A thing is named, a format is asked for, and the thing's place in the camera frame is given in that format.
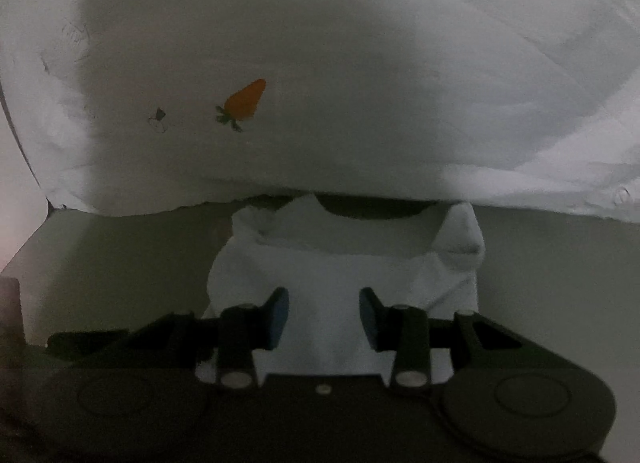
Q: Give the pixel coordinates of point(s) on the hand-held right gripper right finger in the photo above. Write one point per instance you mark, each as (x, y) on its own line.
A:
(370, 317)

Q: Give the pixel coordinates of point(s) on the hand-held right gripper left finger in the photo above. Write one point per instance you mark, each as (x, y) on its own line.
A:
(278, 317)

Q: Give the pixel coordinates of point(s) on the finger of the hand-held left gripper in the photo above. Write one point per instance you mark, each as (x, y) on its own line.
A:
(85, 341)

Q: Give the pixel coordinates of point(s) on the pale printed t-shirt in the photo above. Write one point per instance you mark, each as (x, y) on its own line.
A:
(325, 273)

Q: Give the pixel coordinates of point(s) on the carrot printed hanging sheet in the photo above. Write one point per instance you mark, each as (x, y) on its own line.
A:
(350, 68)

